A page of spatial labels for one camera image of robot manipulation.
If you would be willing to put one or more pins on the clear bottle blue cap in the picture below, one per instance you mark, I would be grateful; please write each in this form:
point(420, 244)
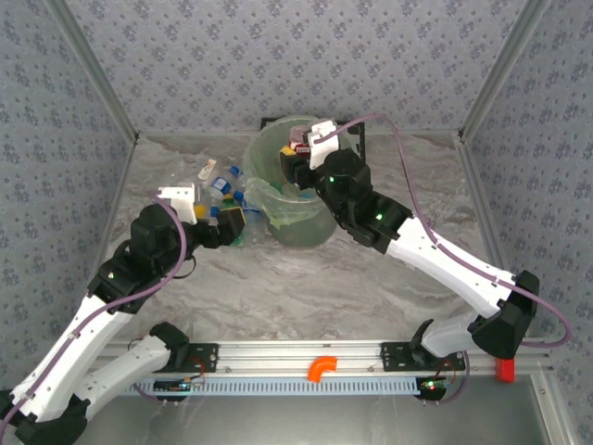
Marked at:
point(236, 171)
point(255, 227)
point(214, 211)

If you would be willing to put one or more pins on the green plastic bottle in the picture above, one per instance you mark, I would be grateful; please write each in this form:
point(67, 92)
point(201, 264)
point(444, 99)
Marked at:
point(277, 187)

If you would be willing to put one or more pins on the green bottle yellow cap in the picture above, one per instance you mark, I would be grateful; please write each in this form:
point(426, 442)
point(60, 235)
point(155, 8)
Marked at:
point(228, 198)

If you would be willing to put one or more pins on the clear bottle blue label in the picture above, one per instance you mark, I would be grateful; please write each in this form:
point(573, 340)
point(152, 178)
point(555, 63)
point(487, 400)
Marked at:
point(219, 186)

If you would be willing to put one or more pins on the blue label white cap bottle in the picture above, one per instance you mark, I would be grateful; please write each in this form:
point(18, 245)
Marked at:
point(306, 196)

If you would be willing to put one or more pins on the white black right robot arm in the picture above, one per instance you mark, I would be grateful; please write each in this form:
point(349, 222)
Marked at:
point(445, 269)

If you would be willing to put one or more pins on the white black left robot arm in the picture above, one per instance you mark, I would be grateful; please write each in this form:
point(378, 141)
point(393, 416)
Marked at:
point(88, 352)

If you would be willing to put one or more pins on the orange pipe elbow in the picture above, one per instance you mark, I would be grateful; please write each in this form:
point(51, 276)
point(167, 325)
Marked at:
point(317, 368)

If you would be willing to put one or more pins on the translucent green trash bin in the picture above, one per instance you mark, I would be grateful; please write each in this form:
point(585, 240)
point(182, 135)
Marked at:
point(301, 232)

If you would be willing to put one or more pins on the black checkerboard calibration board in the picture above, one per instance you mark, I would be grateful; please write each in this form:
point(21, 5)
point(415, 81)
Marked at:
point(362, 139)

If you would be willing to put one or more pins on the red plastic block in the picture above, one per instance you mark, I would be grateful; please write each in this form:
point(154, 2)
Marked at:
point(505, 371)

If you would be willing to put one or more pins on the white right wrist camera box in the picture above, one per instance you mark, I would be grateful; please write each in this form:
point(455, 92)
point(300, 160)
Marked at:
point(322, 148)

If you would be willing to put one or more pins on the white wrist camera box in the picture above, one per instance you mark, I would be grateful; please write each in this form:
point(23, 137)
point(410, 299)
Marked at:
point(178, 199)
point(322, 148)

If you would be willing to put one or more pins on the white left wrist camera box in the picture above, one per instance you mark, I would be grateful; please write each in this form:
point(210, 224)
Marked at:
point(178, 199)

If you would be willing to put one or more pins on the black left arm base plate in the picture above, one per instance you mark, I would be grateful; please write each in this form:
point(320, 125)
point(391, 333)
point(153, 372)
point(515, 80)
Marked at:
point(206, 357)

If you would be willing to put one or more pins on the long aluminium mounting rail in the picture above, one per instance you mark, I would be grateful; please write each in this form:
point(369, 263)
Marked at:
point(278, 357)

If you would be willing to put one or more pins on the aluminium frame post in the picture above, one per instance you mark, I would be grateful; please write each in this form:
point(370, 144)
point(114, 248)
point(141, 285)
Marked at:
point(95, 69)
point(502, 69)

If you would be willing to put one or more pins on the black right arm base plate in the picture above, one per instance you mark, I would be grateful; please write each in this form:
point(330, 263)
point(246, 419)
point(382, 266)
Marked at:
point(394, 357)

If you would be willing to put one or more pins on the aluminium lower frame profile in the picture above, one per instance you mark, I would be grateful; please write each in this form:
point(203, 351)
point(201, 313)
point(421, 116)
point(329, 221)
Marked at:
point(553, 408)

